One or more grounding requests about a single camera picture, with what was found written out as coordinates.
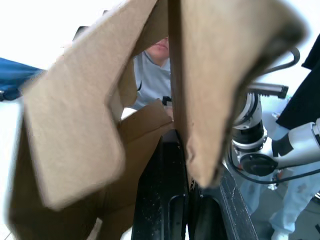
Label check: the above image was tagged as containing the blue fabric object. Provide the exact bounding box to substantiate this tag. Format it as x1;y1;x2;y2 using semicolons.
0;57;45;102

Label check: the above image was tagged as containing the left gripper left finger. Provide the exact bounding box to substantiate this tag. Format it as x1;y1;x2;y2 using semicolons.
131;129;190;240

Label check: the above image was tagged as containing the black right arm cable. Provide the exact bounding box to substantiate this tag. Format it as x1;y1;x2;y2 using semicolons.
262;46;301;75

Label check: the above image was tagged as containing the small brown cardboard box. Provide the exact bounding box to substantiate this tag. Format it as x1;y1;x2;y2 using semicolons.
7;0;308;240

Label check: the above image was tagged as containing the small black clip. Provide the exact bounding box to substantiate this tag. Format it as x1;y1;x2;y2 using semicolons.
161;95;174;107

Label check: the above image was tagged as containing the person in grey shirt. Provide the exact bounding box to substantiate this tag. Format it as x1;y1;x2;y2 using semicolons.
129;34;175;118

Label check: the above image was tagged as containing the thin black cable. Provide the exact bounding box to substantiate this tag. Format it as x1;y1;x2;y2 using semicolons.
226;149;320;187

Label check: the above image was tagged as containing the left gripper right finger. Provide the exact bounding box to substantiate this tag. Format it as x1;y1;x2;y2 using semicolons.
188;167;260;240

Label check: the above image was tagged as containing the person in black jacket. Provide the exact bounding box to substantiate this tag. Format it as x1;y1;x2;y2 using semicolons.
241;32;320;240

